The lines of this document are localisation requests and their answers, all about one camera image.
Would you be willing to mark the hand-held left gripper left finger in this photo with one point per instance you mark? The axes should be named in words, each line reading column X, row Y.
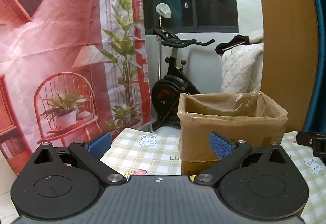
column 99, row 146

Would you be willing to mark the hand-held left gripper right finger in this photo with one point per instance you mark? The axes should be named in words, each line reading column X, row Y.
column 220, row 146

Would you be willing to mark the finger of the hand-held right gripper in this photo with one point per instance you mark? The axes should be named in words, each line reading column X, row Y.
column 309, row 138

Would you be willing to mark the plastic-lined cardboard box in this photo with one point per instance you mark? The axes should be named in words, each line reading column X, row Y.
column 198, row 134

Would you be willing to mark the checkered bunny print tablecloth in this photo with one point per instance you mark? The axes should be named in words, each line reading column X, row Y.
column 152, row 152

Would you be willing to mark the white quilted blanket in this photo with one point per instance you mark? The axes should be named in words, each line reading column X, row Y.
column 239, row 71

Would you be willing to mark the black exercise bike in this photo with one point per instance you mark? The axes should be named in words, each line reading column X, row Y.
column 170, row 86

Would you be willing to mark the teal curtain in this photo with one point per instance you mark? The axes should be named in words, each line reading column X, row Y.
column 318, row 48

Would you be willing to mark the black fuzzy garment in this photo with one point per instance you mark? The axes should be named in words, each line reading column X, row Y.
column 229, row 47

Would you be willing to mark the wooden board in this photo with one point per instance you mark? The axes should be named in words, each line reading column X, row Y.
column 285, row 35

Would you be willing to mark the cream fluffy blanket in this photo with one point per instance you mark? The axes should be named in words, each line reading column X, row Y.
column 257, row 35

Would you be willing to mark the white cloth seat cover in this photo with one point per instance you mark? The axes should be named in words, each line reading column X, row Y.
column 163, row 10

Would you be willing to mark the red printed wall backdrop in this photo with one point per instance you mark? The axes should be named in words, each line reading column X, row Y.
column 63, row 48

